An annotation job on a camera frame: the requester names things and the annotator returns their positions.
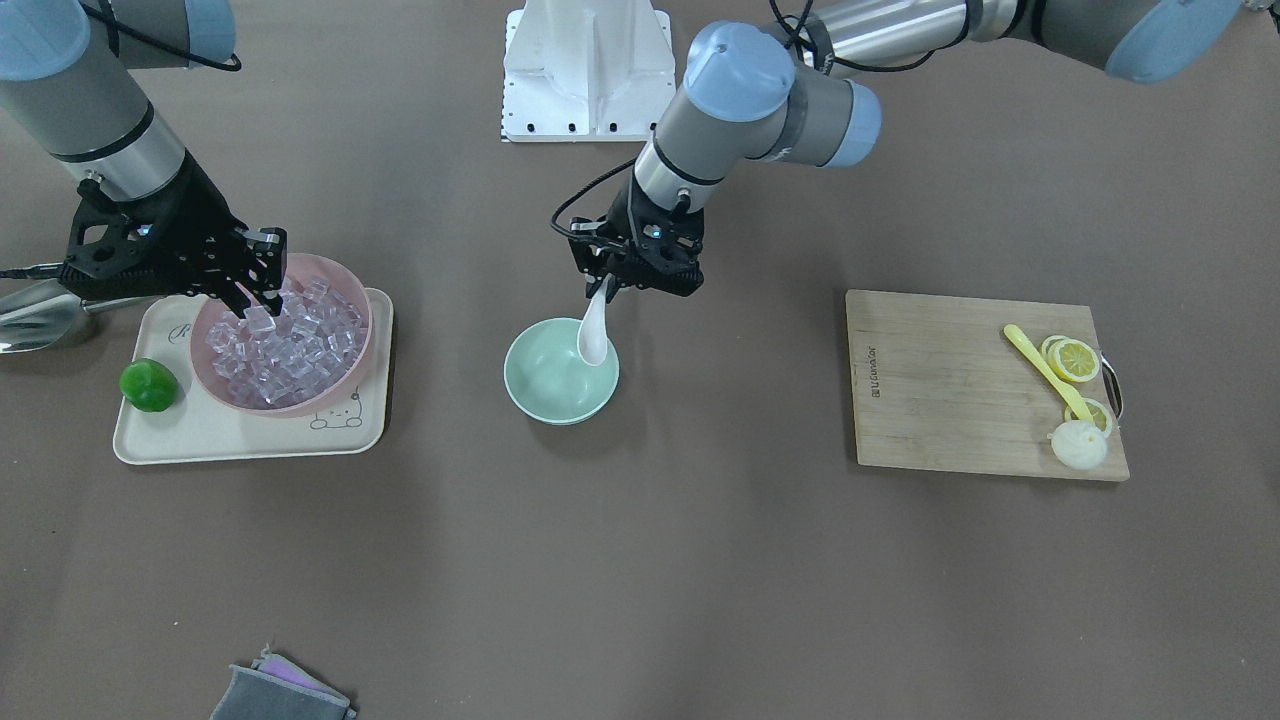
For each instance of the wooden cutting board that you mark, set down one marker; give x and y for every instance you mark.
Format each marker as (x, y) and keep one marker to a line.
(936, 386)

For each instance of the white ceramic spoon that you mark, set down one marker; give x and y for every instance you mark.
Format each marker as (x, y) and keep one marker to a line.
(592, 340)

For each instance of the upper lemon slice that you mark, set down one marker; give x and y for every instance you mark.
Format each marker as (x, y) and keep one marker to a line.
(1071, 360)

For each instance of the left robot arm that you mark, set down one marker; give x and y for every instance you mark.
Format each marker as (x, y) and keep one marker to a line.
(785, 92)

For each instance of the clear ice cube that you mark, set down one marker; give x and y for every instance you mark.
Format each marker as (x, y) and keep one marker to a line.
(259, 322)

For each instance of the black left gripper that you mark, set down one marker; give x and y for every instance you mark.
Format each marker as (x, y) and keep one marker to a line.
(622, 222)

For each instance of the pink bowl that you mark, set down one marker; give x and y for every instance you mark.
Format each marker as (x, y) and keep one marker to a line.
(299, 266)

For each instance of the beige serving tray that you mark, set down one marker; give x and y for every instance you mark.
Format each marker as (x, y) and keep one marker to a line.
(200, 429)

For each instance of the metal ice scoop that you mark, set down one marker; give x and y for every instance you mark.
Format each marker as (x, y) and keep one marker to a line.
(45, 316)

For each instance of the lemon slice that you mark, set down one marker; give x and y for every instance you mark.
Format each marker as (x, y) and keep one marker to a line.
(1071, 360)
(1099, 424)

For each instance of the lower lemon slice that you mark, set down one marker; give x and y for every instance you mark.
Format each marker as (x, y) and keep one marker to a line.
(1099, 424)

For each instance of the grey folded cloth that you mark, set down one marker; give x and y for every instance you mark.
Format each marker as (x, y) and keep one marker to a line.
(275, 687)

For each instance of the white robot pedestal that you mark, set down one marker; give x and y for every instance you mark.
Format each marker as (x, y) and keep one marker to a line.
(586, 71)

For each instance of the clear ice cubes pile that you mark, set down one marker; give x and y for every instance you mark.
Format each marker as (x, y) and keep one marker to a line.
(316, 342)

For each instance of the yellow plastic knife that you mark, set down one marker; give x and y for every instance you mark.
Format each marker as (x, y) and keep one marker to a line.
(1069, 394)

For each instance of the green pepper toy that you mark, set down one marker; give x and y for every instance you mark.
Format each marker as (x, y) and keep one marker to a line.
(149, 386)

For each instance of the mint green bowl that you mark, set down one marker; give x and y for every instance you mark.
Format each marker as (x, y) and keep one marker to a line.
(546, 377)

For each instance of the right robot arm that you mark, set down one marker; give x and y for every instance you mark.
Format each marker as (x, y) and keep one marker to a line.
(68, 80)

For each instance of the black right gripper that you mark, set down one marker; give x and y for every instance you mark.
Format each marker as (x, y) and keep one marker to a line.
(203, 218)

